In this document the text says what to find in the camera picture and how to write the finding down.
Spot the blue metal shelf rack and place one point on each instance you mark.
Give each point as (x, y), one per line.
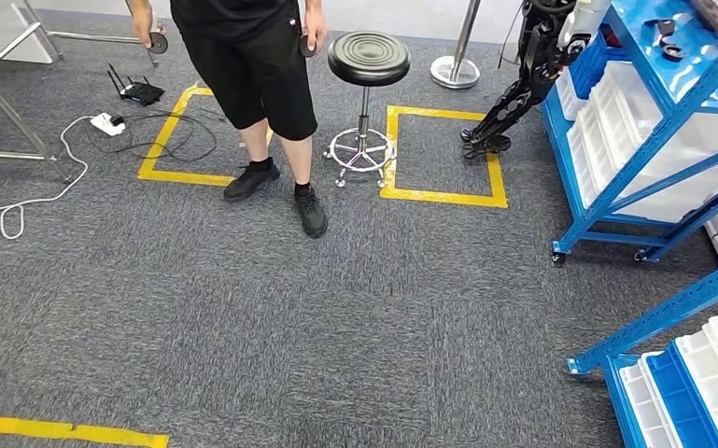
(674, 315)
(618, 185)

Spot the black round stool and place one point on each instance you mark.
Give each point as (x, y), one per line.
(368, 59)

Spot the black round controller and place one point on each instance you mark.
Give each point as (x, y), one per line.
(308, 46)
(159, 43)

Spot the yellow floor tape square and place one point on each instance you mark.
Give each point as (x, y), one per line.
(173, 178)
(24, 428)

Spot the person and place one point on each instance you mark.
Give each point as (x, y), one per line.
(253, 62)

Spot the black robot legs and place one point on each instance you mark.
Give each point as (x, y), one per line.
(519, 99)

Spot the black router with antennas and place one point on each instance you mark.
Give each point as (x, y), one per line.
(142, 93)

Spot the white power strip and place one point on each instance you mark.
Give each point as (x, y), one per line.
(108, 125)

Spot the blue plastic bin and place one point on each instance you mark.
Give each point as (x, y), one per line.
(593, 62)
(680, 396)

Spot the steel table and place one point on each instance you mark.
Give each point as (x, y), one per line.
(6, 105)

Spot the white panel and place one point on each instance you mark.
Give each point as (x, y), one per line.
(0, 37)

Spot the chrome stanchion post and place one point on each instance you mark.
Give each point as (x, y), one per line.
(455, 71)

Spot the black bracket part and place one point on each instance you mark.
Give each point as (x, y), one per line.
(665, 37)

